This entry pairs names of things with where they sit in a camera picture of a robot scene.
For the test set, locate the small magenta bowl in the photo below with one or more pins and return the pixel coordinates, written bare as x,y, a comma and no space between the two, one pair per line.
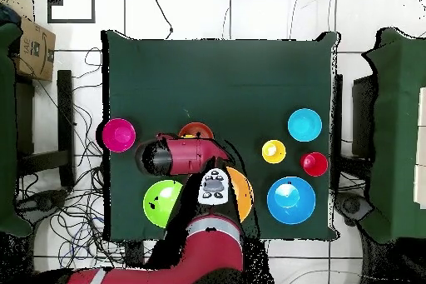
118,135

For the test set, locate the large orange-yellow bowl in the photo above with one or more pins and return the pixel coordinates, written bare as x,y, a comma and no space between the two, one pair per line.
244,194

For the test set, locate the small light blue bowl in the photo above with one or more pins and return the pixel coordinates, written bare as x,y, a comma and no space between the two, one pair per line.
305,124

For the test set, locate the dark green tablecloth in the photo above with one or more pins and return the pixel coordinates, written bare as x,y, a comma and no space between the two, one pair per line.
216,80

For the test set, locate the small orange-red bowl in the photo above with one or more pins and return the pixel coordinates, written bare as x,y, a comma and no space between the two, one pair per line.
196,129

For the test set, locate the cardboard box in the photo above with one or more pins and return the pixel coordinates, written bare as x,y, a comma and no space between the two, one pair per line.
35,50

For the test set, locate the black square frame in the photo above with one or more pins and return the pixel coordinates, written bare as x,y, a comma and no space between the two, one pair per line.
71,21

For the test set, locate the green cloth-covered table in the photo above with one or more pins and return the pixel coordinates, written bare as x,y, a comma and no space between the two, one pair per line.
6,130
396,130

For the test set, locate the red cup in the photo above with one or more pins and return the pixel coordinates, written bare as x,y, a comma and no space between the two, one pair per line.
314,164

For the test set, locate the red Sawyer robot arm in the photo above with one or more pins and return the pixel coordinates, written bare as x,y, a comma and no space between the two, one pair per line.
199,257

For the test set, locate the black metal stand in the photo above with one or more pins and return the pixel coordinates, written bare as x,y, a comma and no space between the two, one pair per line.
65,114

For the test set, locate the large blue bowl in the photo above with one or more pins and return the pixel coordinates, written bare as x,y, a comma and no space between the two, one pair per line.
291,200

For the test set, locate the large green bowl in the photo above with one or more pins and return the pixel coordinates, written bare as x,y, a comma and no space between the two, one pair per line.
159,207

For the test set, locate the white box stack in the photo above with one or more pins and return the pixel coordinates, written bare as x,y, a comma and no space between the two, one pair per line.
421,147

